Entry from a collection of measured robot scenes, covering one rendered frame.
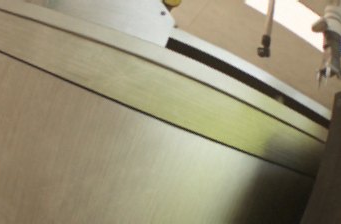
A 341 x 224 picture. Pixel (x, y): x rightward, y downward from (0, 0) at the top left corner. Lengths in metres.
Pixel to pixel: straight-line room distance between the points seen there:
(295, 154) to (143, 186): 0.20
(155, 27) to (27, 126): 0.39
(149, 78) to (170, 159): 0.08
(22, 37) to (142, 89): 0.16
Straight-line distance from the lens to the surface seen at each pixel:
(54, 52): 0.51
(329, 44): 1.14
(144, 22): 0.81
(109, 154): 0.49
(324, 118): 0.94
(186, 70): 0.52
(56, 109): 0.49
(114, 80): 0.50
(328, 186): 0.42
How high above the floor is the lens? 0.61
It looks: 15 degrees up
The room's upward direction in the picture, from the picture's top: 20 degrees clockwise
